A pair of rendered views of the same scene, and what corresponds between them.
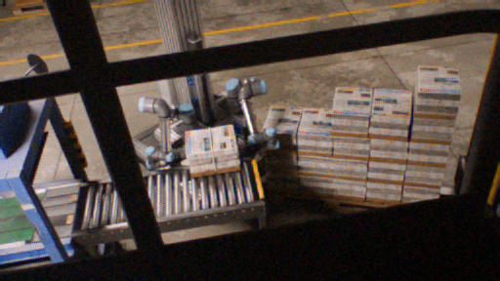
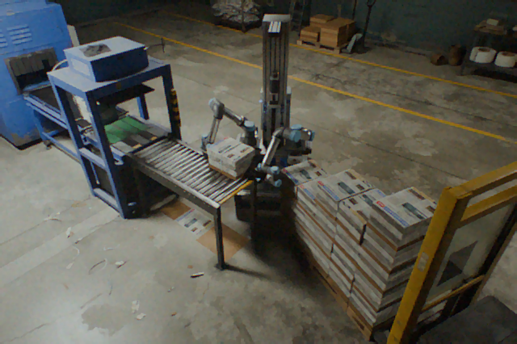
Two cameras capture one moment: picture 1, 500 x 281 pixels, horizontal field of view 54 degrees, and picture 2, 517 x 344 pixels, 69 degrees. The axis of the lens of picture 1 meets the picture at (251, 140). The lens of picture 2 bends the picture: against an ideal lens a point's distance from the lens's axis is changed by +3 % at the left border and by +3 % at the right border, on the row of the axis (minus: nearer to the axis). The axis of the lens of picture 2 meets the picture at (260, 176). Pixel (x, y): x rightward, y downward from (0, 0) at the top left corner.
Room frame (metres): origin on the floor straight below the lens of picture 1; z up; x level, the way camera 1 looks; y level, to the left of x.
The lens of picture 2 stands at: (0.89, -1.97, 2.93)
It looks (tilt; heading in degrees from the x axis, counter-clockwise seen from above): 37 degrees down; 44
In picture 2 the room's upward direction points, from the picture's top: straight up
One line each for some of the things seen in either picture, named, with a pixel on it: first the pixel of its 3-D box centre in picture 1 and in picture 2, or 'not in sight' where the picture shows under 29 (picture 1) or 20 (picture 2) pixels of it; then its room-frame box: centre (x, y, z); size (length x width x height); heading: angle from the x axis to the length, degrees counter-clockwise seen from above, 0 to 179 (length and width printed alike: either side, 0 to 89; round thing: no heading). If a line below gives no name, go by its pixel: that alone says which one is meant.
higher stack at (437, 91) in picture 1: (426, 147); (388, 268); (2.92, -1.39, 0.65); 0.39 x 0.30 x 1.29; 162
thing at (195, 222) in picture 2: not in sight; (195, 221); (2.58, 0.68, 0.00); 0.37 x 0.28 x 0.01; 94
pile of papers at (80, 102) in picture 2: not in sight; (96, 107); (2.47, 2.23, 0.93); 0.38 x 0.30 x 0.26; 94
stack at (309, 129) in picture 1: (334, 160); (327, 229); (3.15, -0.70, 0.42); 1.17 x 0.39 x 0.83; 72
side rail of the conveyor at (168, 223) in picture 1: (170, 223); (169, 182); (2.33, 0.63, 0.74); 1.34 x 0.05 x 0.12; 94
